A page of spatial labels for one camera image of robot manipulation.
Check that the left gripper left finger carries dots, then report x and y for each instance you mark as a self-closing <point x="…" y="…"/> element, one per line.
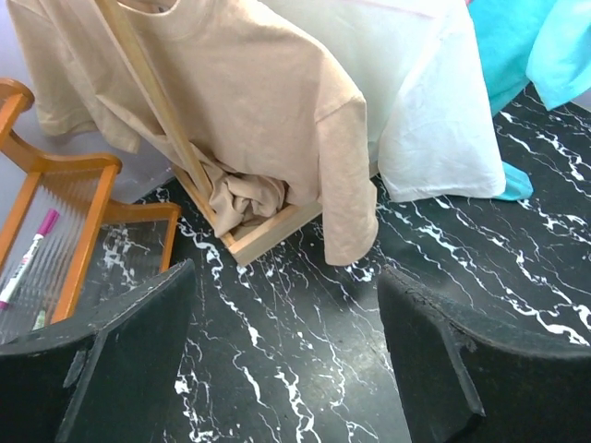
<point x="105" y="374"/>

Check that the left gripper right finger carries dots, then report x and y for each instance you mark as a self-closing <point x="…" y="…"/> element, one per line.
<point x="465" y="377"/>

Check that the teal t shirt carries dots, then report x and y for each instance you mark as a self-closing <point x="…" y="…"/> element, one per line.
<point x="544" y="43"/>

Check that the white printed t shirt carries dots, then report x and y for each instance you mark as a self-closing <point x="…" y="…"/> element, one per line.
<point x="430" y="129"/>

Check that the beige t shirt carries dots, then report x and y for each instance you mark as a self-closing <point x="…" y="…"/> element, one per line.
<point x="274" y="111"/>

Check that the orange wooden shelf rack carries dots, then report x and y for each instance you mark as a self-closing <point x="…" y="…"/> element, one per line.
<point x="97" y="249"/>

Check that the purple cap marker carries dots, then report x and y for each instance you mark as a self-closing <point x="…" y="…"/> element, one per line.
<point x="13" y="282"/>

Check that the wooden clothes rack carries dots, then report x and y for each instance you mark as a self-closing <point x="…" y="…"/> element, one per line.
<point x="245" y="244"/>

